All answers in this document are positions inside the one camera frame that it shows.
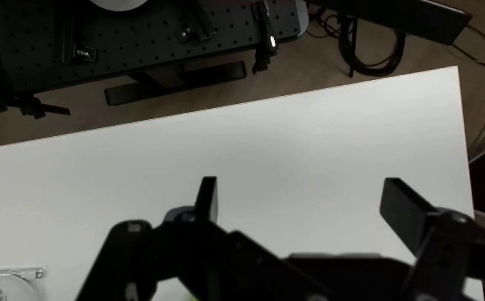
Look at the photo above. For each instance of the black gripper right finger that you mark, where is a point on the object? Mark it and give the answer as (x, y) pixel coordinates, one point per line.
(449, 251)

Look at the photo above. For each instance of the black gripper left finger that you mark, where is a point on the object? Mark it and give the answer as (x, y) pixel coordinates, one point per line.
(143, 261)

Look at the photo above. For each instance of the black flat stand foot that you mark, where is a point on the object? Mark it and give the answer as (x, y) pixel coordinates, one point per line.
(210, 77)

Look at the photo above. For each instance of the black clamp with silver tip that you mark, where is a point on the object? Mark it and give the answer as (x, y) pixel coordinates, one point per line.
(267, 38)
(26, 104)

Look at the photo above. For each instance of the black perforated breadboard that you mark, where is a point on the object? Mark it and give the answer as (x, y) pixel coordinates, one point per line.
(143, 38)

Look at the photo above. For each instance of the black flat box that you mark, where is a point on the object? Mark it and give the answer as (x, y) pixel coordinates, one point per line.
(411, 17)

